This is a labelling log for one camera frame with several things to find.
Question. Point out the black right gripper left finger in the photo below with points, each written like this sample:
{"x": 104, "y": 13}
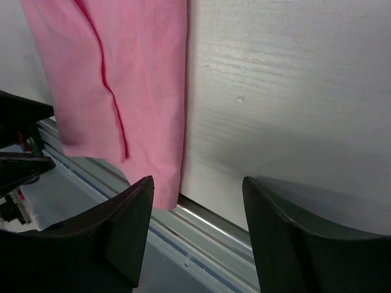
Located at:
{"x": 98, "y": 250}

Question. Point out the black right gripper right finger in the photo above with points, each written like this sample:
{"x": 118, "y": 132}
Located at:
{"x": 297, "y": 251}

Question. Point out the pink t-shirt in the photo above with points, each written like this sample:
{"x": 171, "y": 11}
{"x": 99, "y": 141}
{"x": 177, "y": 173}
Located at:
{"x": 116, "y": 73}

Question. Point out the aluminium mounting rail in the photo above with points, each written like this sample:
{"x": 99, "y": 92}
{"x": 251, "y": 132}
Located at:
{"x": 188, "y": 249}

